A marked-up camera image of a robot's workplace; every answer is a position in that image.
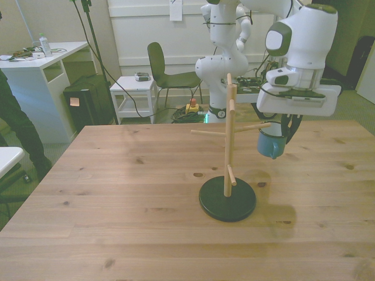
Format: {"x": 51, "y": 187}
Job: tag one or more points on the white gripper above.
{"x": 322, "y": 102}

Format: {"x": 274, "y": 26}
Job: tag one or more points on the blue enamel mug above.
{"x": 266, "y": 146}

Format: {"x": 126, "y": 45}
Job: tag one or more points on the wooden mug tree black base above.
{"x": 227, "y": 205}

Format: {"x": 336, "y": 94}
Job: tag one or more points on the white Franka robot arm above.
{"x": 307, "y": 35}

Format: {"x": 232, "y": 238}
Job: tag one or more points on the yellow red emergency stop button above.
{"x": 192, "y": 106}

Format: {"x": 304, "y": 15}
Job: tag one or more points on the black chair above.
{"x": 155, "y": 64}

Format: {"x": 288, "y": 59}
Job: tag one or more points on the grey handheld device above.
{"x": 142, "y": 77}

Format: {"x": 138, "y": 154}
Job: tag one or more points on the white paper sheet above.
{"x": 175, "y": 10}

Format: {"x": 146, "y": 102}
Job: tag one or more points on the small white side table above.
{"x": 132, "y": 83}

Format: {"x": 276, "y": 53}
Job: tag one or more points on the black tripod stand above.
{"x": 95, "y": 44}

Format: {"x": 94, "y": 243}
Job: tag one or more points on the orange sticky note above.
{"x": 74, "y": 102}

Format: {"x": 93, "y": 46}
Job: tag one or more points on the clear plastic bottle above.
{"x": 46, "y": 47}

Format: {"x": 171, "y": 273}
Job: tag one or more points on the white desk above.
{"x": 35, "y": 93}

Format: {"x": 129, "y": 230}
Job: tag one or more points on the person in dark clothes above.
{"x": 20, "y": 126}

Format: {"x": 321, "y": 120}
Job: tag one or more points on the white seat swivel chair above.
{"x": 8, "y": 155}

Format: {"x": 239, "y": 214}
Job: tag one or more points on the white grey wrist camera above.
{"x": 281, "y": 77}

